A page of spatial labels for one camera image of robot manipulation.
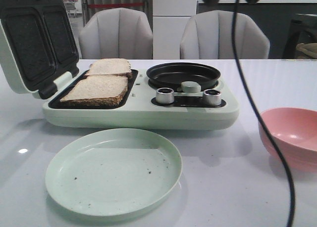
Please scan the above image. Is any bread slice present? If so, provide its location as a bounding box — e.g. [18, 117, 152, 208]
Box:
[60, 75, 128, 106]
[85, 58, 133, 79]

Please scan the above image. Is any pink bowl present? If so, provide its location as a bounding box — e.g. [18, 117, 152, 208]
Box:
[261, 107, 317, 173]

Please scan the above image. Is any breakfast maker hinged lid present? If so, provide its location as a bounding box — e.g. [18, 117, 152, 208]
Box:
[0, 0, 79, 99]

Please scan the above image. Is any mint green breakfast maker base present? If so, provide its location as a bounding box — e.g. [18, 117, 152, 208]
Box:
[43, 68, 239, 131]

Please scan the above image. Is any right grey upholstered chair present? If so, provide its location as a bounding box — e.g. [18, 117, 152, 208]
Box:
[180, 10, 270, 59]

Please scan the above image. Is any grey upholstered chair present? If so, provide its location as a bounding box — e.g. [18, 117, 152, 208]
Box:
[79, 8, 153, 59]
[180, 10, 270, 59]

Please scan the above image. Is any white refrigerator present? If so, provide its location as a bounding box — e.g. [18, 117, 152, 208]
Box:
[153, 0, 198, 59]

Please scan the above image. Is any black round frying pan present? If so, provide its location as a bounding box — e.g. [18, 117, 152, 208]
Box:
[146, 62, 221, 91]

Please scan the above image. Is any red belt stanchion barrier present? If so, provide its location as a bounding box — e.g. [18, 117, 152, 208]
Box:
[87, 2, 146, 8]

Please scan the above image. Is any right silver control knob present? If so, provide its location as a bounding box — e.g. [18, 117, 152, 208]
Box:
[202, 89, 222, 106]

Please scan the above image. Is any silver control knob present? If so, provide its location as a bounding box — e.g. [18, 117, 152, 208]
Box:
[156, 88, 174, 104]
[202, 89, 222, 106]

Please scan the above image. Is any left grey upholstered chair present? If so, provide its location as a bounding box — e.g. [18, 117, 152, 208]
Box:
[79, 8, 153, 59]

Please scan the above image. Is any left silver control knob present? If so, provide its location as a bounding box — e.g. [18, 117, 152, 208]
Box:
[156, 88, 174, 104]

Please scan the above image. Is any mint green round plate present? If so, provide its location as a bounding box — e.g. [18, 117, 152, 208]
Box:
[45, 129, 182, 220]

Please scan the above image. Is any black cable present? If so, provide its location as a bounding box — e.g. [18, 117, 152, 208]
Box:
[232, 0, 297, 227]

